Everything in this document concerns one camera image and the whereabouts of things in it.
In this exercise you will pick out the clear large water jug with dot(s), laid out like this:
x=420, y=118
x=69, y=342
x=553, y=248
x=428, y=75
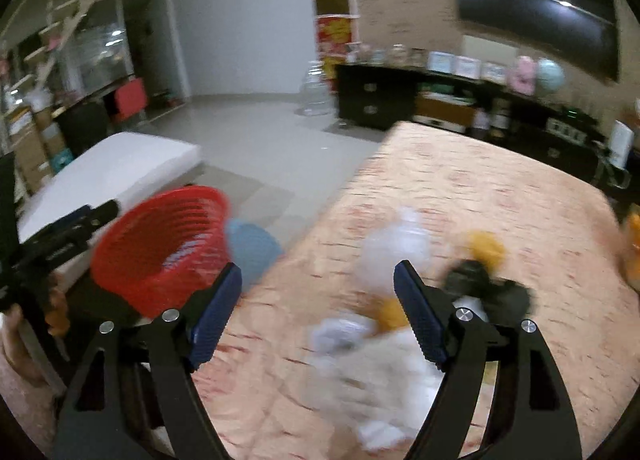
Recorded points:
x=315, y=94

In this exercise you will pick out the white picture frame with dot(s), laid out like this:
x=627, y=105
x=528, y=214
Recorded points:
x=467, y=67

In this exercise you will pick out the red chair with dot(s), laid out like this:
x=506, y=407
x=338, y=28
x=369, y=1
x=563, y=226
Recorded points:
x=130, y=99

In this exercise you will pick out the rose pattern tablecloth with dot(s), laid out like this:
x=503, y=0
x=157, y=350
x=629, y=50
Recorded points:
x=562, y=241

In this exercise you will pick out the white staircase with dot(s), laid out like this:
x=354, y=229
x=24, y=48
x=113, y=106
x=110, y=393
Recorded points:
x=62, y=23

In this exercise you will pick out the light blue plastic stool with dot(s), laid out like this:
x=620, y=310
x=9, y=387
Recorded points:
x=252, y=249

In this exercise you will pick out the bowl of oranges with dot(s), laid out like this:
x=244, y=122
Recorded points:
x=630, y=255

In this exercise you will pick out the small picture frame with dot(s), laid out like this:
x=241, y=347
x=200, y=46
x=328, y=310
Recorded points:
x=494, y=73

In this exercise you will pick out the red plastic mesh basket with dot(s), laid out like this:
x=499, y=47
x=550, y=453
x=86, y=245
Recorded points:
x=168, y=247

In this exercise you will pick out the pink plush toy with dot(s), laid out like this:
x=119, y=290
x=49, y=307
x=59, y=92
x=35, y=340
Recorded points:
x=522, y=76

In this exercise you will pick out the light blue globe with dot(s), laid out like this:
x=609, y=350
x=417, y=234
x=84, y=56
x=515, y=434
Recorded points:
x=550, y=77

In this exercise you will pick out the clear plastic bag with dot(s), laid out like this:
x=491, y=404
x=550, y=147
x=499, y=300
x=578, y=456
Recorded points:
x=405, y=238

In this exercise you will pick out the black tv cabinet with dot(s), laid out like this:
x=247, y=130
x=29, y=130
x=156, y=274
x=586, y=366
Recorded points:
x=378, y=97

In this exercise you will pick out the red festive wall poster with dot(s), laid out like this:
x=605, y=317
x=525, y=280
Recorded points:
x=334, y=32

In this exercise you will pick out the black plastic bag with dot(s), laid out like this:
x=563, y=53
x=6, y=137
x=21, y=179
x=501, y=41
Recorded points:
x=502, y=302

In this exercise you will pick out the yellow foam fruit net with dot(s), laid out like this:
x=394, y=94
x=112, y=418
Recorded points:
x=486, y=248

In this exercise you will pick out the wall mounted black television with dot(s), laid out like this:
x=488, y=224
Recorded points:
x=583, y=32

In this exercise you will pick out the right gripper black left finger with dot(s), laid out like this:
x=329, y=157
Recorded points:
x=134, y=380

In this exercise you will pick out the white cushioned sofa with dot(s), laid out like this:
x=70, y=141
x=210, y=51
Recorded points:
x=127, y=167

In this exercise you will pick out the white router box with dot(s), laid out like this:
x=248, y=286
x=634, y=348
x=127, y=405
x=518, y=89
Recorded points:
x=619, y=144

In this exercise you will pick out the stacked cardboard boxes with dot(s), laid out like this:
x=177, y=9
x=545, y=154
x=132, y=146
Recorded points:
x=38, y=145

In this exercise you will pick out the blue picture frame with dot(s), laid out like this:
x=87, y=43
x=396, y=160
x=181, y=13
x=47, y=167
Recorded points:
x=440, y=62

